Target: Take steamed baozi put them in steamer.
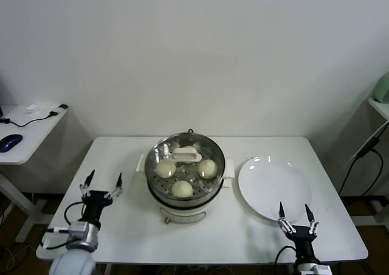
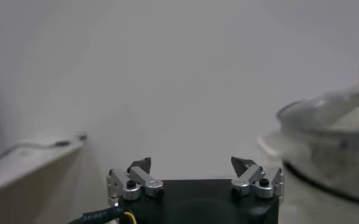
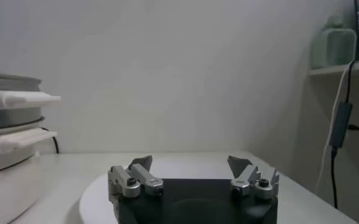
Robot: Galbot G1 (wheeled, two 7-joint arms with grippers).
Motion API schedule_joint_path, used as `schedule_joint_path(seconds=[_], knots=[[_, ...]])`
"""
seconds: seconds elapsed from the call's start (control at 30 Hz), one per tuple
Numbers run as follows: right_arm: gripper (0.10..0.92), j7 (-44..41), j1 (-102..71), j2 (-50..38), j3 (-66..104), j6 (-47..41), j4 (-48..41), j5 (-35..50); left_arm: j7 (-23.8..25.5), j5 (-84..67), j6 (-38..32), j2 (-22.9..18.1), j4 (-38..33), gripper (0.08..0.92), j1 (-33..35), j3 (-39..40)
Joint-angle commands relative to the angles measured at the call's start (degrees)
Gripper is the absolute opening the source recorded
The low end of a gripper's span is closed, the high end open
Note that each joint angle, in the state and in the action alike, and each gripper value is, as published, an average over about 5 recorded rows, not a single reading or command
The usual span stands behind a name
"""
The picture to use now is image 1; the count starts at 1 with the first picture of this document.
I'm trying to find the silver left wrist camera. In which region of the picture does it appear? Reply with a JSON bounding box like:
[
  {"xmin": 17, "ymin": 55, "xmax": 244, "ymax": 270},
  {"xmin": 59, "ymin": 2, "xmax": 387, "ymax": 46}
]
[{"xmin": 45, "ymin": 221, "xmax": 89, "ymax": 241}]

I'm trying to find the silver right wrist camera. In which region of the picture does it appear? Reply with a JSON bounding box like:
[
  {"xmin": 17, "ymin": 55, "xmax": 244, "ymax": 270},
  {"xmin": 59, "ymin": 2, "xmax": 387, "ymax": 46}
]
[{"xmin": 297, "ymin": 262, "xmax": 332, "ymax": 275}]

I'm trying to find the glass lid with white handle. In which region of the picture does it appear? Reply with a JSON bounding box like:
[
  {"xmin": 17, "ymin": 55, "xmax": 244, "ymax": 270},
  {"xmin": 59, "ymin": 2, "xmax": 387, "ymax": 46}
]
[{"xmin": 143, "ymin": 132, "xmax": 226, "ymax": 197}]

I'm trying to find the white cable beside adapter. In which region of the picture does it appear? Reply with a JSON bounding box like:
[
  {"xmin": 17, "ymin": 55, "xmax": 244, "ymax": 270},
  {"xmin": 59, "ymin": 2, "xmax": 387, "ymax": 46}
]
[{"xmin": 342, "ymin": 123, "xmax": 389, "ymax": 169}]

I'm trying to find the pale green appliance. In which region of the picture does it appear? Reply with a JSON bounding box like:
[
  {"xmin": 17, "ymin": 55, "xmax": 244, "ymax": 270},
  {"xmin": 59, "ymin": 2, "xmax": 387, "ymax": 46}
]
[{"xmin": 371, "ymin": 73, "xmax": 389, "ymax": 103}]

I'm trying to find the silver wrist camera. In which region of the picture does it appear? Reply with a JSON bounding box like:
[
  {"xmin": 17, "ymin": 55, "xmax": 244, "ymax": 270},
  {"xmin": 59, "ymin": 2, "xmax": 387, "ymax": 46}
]
[
  {"xmin": 297, "ymin": 262, "xmax": 332, "ymax": 275},
  {"xmin": 45, "ymin": 221, "xmax": 89, "ymax": 241}
]

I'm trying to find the stainless steel steamer basket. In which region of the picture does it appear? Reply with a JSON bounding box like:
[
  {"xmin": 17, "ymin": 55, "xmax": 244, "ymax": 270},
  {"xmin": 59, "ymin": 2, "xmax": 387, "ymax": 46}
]
[{"xmin": 136, "ymin": 131, "xmax": 235, "ymax": 206}]

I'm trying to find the white round plate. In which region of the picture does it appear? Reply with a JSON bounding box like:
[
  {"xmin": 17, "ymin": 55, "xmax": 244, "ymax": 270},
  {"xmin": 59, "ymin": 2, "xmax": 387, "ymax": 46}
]
[{"xmin": 237, "ymin": 155, "xmax": 312, "ymax": 223}]

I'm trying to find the white steamed baozi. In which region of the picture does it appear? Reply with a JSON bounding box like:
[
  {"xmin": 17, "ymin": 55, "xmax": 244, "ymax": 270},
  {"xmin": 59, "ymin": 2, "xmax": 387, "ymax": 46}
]
[
  {"xmin": 155, "ymin": 160, "xmax": 176, "ymax": 179},
  {"xmin": 171, "ymin": 179, "xmax": 194, "ymax": 198},
  {"xmin": 198, "ymin": 159, "xmax": 217, "ymax": 179}
]

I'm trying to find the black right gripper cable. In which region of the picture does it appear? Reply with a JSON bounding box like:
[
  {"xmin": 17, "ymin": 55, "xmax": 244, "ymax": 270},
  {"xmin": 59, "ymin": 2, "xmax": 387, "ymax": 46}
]
[{"xmin": 274, "ymin": 245, "xmax": 298, "ymax": 265}]

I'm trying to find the thin black desk cable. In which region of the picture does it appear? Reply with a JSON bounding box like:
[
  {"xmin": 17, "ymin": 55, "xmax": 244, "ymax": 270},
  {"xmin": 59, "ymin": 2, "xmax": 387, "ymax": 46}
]
[{"xmin": 0, "ymin": 111, "xmax": 58, "ymax": 128}]

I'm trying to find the white side desk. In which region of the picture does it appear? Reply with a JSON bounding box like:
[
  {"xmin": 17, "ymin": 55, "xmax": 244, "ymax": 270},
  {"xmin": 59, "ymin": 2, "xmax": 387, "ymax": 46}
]
[{"xmin": 0, "ymin": 104, "xmax": 94, "ymax": 244}]

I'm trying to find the black power adapter with cable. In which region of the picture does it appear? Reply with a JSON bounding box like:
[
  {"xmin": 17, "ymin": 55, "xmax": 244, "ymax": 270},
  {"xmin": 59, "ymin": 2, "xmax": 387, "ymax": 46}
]
[{"xmin": 338, "ymin": 136, "xmax": 383, "ymax": 197}]

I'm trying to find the white electric cooker base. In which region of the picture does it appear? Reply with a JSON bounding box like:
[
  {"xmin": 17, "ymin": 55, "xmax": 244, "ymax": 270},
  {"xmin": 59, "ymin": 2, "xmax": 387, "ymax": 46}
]
[{"xmin": 136, "ymin": 156, "xmax": 235, "ymax": 226}]

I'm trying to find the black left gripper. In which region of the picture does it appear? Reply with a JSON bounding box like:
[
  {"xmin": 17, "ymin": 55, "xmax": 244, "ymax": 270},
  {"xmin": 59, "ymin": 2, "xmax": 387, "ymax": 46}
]
[{"xmin": 79, "ymin": 169, "xmax": 123, "ymax": 225}]

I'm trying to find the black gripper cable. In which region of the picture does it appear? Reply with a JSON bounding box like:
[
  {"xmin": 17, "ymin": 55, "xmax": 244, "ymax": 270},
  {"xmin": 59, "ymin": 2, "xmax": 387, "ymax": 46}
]
[
  {"xmin": 274, "ymin": 245, "xmax": 298, "ymax": 265},
  {"xmin": 63, "ymin": 201, "xmax": 86, "ymax": 225}
]

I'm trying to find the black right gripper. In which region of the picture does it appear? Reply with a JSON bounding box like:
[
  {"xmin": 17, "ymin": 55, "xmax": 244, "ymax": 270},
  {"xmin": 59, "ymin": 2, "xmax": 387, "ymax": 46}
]
[{"xmin": 278, "ymin": 201, "xmax": 320, "ymax": 261}]

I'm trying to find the blue computer mouse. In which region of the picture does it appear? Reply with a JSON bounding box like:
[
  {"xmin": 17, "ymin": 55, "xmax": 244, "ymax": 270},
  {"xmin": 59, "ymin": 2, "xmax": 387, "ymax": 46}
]
[{"xmin": 0, "ymin": 134, "xmax": 23, "ymax": 153}]

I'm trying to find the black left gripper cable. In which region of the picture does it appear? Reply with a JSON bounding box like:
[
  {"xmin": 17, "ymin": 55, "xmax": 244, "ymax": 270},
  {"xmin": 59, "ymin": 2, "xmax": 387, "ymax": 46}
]
[{"xmin": 63, "ymin": 201, "xmax": 86, "ymax": 225}]

